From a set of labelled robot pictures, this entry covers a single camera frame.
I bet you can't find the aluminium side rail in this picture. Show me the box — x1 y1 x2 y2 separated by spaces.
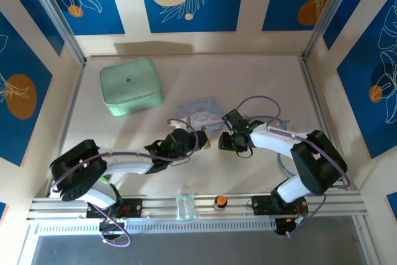
298 58 350 191
45 60 87 198

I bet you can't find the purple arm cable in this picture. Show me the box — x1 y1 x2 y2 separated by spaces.
49 118 201 248
237 96 352 238

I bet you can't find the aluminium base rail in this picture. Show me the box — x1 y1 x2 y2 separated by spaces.
26 192 368 221

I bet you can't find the blue cartoon tin box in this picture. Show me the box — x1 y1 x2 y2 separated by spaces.
177 96 223 132

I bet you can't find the orange capped small bottle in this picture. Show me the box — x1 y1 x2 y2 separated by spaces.
213 195 229 212

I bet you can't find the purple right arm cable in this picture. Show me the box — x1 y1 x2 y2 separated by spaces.
237 96 352 238

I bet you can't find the white slotted cable duct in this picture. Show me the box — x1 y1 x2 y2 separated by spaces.
32 218 277 235

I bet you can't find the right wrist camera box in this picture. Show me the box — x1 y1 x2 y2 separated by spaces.
221 109 249 132

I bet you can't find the pale green medicine bag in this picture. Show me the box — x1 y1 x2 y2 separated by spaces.
99 57 164 117

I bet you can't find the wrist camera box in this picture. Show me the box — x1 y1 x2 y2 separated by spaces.
169 128 195 151
221 109 249 132

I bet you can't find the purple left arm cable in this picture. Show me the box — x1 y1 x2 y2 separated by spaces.
49 118 201 248

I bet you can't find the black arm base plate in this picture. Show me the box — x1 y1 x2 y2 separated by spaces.
251 195 310 216
86 197 143 220

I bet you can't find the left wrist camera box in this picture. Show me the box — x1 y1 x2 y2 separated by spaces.
169 128 195 151

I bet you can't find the clear glass container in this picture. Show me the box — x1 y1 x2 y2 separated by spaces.
176 194 198 222

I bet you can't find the aluminium frame post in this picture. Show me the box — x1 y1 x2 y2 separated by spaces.
23 0 87 65
302 0 357 61

